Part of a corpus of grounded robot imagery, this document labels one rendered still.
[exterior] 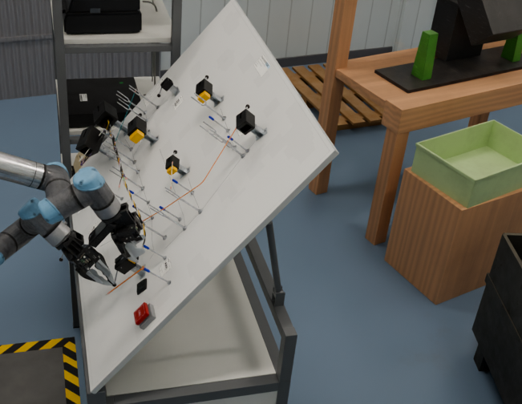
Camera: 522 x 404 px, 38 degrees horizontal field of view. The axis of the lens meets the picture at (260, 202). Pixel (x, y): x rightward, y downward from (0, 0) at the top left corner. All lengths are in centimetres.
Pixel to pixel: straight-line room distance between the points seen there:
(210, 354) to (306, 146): 84
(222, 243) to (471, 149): 250
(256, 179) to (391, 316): 203
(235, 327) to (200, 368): 23
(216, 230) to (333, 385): 160
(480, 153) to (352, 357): 139
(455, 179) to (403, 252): 61
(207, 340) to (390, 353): 145
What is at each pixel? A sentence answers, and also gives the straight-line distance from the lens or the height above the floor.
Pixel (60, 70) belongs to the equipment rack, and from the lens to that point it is 310.
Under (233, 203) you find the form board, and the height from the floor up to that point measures 139.
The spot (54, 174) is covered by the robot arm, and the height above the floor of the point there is 144.
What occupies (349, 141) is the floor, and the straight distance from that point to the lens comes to 559.
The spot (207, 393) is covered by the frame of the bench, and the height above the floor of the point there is 79.
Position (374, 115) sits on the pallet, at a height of 10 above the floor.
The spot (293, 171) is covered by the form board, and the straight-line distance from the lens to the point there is 208.
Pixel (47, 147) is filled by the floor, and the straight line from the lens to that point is 530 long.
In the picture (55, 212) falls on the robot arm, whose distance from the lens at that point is 215.
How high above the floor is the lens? 261
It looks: 33 degrees down
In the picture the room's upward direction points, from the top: 6 degrees clockwise
